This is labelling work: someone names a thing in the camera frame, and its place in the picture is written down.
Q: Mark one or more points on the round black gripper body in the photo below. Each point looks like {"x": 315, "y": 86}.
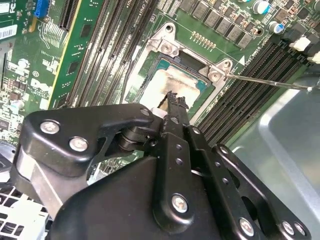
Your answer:
{"x": 112, "y": 207}

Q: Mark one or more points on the silver-topped CPU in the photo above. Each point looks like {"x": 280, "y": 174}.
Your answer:
{"x": 180, "y": 80}

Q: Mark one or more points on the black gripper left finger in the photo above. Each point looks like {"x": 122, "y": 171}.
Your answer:
{"x": 62, "y": 122}

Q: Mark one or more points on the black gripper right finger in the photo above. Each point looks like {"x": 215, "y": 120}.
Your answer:
{"x": 228, "y": 197}

